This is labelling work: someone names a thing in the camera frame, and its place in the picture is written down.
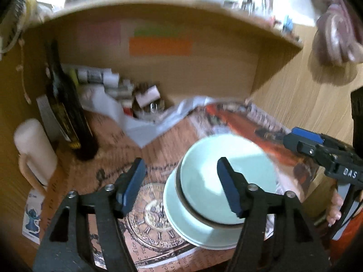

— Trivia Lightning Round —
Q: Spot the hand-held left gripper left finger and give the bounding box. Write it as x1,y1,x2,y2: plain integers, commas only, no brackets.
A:
32,157,147,272

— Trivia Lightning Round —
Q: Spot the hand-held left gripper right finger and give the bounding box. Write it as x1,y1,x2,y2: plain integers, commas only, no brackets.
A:
217,157,332,272

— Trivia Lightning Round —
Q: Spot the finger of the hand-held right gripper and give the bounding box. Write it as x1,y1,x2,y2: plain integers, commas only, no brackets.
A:
283,133,329,165
291,127,355,151

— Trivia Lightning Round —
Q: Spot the mint green bowl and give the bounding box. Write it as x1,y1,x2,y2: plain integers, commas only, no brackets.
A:
180,134,278,226

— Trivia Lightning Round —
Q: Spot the mint green plate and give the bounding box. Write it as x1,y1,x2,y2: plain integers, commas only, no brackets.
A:
164,170,270,245

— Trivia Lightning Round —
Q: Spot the white plate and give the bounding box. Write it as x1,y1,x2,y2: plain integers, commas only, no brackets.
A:
167,218,273,250

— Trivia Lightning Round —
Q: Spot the person's right hand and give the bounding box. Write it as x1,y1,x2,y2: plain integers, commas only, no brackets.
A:
326,193,345,227

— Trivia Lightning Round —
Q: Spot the newspaper print tablecloth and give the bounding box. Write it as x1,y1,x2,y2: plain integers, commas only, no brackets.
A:
42,96,321,272

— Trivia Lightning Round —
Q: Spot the white paper sheet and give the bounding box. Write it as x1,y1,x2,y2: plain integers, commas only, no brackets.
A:
81,86,219,148

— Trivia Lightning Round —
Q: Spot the small white box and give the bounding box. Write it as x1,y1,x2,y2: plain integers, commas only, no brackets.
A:
135,86,161,108

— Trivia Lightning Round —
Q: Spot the dark glass bottle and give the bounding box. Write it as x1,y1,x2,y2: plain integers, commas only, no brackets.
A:
44,38,100,160

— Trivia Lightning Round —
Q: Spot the mauve satin curtain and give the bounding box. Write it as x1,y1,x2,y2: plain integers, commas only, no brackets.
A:
292,0,363,66

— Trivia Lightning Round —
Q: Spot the cream white mug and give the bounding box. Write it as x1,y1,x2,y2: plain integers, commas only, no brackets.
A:
14,118,59,189

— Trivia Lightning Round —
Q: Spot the blue cartoon sticker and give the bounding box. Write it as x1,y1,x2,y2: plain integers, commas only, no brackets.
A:
22,191,46,244

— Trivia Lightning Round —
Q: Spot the stack of folded newspapers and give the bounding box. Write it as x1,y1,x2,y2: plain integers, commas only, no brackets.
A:
64,64,137,108

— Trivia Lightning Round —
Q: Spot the grey flat card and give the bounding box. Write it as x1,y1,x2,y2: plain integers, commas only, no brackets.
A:
36,94,66,142

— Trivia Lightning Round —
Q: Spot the orange sticky note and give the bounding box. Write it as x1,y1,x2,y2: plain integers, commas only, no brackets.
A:
129,37,193,57

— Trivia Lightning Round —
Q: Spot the pink sticky note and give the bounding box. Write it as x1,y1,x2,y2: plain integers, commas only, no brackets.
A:
76,20,122,46

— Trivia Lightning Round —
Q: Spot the green sticky note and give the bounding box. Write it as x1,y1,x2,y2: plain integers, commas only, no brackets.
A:
134,24,180,38

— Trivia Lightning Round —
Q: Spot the yellow hair accessory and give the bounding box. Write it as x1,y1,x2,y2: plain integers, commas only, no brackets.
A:
27,0,43,17

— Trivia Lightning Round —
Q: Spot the beaded string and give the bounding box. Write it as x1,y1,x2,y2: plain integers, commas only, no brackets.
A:
17,38,32,105

